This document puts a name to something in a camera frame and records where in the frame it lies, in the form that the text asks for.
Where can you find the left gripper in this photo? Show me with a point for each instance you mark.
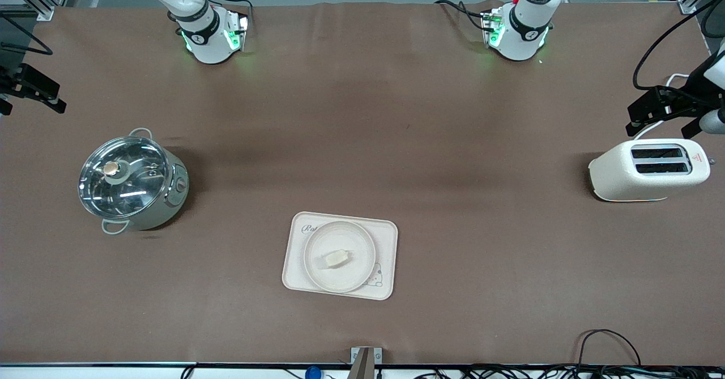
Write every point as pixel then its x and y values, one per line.
pixel 694 98

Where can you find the cream round plate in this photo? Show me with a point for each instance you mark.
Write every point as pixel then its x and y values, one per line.
pixel 328 237

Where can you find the pale steamed bun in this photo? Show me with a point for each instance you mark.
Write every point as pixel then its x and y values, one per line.
pixel 337 259

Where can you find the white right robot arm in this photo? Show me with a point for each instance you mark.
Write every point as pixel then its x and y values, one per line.
pixel 207 33

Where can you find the cream rabbit print tray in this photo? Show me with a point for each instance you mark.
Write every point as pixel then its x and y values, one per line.
pixel 294 265

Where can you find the cream two-slot toaster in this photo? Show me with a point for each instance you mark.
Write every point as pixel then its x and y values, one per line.
pixel 628 175

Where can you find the glass pot lid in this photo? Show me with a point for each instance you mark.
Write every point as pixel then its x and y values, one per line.
pixel 122 178

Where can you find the silver electric cooking pot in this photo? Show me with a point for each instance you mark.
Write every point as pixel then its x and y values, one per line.
pixel 170 200

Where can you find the brown table cover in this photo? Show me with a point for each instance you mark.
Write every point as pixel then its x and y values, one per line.
pixel 362 113

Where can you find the blue round cap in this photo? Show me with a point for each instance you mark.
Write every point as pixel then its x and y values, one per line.
pixel 312 373

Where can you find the grey metal bracket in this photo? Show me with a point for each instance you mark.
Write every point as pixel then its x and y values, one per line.
pixel 365 359

